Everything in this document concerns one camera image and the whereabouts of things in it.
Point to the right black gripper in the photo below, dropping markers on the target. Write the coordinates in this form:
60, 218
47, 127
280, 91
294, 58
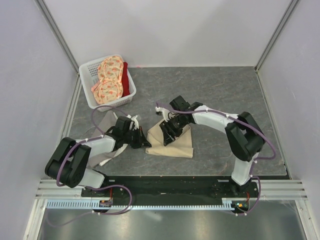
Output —
168, 133

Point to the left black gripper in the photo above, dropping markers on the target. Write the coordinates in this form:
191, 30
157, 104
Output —
141, 141

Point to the beige cloth napkin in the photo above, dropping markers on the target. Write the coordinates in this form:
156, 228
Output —
182, 147

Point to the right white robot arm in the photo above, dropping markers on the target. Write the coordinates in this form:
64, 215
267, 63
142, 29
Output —
243, 134

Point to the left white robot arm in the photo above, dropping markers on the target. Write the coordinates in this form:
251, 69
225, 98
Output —
68, 163

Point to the grey cloth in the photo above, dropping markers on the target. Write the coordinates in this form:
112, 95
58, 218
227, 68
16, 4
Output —
108, 121

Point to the red cloth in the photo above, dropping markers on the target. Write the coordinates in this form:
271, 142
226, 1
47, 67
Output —
125, 80

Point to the orange floral cloth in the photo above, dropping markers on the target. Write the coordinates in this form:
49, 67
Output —
109, 86

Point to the white plastic basket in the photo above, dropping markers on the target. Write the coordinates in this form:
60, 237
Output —
88, 76

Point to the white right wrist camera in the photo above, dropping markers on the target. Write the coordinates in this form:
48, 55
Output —
163, 112

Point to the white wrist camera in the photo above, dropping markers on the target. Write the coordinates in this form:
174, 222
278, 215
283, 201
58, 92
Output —
134, 121
163, 112

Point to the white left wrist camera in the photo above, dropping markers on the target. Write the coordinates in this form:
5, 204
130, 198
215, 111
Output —
134, 121

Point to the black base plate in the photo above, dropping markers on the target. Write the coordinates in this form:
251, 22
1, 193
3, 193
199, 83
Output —
214, 186

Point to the slotted cable duct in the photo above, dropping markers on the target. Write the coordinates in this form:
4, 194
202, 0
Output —
89, 204

